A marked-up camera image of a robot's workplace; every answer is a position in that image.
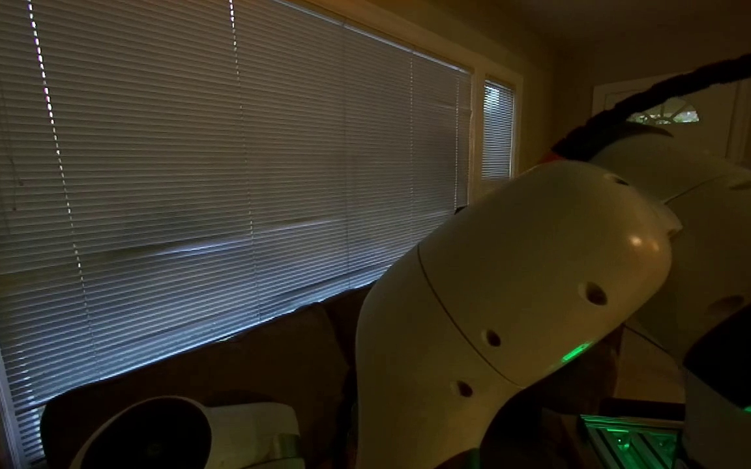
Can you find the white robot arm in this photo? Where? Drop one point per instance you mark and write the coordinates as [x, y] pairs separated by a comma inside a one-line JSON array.
[[515, 277]]

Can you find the narrow window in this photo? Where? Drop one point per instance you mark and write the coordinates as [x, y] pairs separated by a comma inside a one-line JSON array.
[[498, 132]]

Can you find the brown fabric sofa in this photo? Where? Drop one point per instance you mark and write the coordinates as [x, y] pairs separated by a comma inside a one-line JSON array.
[[245, 367]]

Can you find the wide white window blinds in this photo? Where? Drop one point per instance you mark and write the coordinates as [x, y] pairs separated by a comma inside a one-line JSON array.
[[176, 173]]

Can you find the green lit robot mounting table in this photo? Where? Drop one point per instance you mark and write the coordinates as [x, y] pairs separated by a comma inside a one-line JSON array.
[[631, 445]]

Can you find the white front door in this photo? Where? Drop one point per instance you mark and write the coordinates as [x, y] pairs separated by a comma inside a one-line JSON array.
[[716, 120]]

